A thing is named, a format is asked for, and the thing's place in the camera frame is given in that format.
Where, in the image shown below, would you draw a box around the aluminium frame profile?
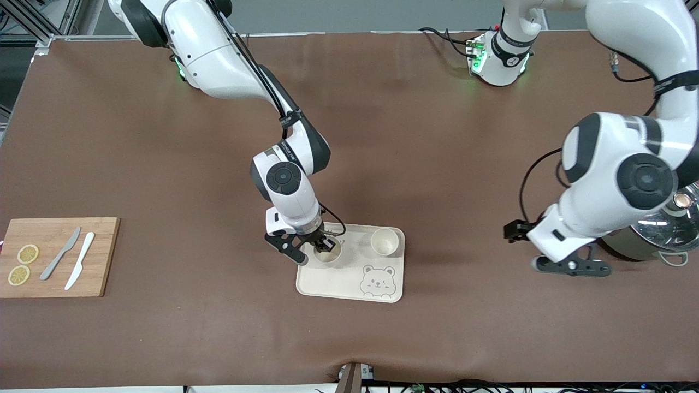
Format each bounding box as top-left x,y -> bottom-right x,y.
0,0 -> 110,56

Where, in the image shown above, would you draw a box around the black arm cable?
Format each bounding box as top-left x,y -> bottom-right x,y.
206,0 -> 348,239
518,50 -> 661,225

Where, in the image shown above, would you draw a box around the white IKEA cup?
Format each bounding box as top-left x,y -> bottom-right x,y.
313,237 -> 343,264
370,228 -> 399,258

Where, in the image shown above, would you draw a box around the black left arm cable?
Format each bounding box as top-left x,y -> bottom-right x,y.
518,50 -> 661,225

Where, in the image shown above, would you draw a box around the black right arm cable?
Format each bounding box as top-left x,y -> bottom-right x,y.
206,0 -> 348,239

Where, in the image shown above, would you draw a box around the black base cables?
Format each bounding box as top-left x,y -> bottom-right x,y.
419,26 -> 484,59

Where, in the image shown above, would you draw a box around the wooden cutting board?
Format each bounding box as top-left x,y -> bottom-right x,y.
0,217 -> 120,299

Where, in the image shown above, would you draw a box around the grey electric pot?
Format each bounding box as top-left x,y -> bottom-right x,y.
598,183 -> 699,268

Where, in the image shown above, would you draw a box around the cream bear print tray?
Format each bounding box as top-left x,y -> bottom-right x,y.
295,221 -> 406,303

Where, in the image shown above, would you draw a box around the grey plastic knife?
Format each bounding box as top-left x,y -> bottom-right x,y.
39,227 -> 82,281

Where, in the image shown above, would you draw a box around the glass pot lid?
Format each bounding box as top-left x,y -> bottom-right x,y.
633,183 -> 699,239

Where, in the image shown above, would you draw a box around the white plastic knife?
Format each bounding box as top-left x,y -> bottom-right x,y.
64,231 -> 96,291

